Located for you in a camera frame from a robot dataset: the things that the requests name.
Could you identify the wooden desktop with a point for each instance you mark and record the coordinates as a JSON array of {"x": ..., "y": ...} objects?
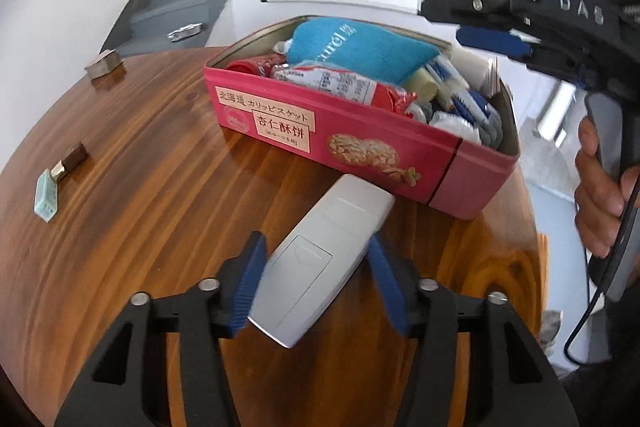
[{"x": 150, "y": 167}]

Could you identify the blue fabric pouch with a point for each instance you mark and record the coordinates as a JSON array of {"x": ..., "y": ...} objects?
[{"x": 360, "y": 47}]

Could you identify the card deck box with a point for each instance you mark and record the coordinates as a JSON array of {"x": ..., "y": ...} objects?
[{"x": 105, "y": 64}]

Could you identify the red white printed packet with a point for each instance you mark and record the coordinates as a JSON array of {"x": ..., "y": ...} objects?
[{"x": 345, "y": 84}]

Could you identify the red cylindrical canister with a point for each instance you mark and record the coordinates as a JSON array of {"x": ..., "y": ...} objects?
[{"x": 255, "y": 66}]

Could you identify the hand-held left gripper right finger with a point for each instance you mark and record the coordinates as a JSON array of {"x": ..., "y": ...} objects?
[{"x": 385, "y": 287}]

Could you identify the foil tray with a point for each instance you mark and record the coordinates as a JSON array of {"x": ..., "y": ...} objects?
[{"x": 185, "y": 32}]

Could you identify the mint green small box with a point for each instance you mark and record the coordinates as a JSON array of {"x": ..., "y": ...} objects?
[{"x": 46, "y": 199}]

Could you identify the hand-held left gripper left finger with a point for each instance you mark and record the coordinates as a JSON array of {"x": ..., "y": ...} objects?
[{"x": 250, "y": 282}]

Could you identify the plastic white roll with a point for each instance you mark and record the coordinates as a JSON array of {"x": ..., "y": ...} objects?
[{"x": 452, "y": 124}]

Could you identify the grey stairs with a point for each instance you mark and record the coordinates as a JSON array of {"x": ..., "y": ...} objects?
[{"x": 165, "y": 7}]

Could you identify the strip of white sachets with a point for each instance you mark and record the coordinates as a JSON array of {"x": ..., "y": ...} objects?
[{"x": 460, "y": 102}]

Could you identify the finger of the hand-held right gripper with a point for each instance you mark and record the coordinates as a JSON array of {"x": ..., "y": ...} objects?
[
  {"x": 450, "y": 9},
  {"x": 490, "y": 41}
]

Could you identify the cream tube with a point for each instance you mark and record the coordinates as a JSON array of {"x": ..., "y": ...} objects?
[{"x": 422, "y": 84}]

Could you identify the person's dark clothing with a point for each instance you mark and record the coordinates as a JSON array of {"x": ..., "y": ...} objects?
[{"x": 615, "y": 387}]

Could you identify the white remote control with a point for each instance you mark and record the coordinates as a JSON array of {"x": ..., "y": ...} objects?
[{"x": 320, "y": 257}]

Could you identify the red tin box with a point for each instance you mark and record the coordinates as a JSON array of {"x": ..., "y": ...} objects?
[{"x": 350, "y": 132}]

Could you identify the brown small bottle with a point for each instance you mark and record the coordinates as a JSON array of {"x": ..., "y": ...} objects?
[{"x": 72, "y": 158}]

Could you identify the person's right hand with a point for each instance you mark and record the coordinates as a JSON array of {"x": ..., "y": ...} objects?
[{"x": 595, "y": 202}]

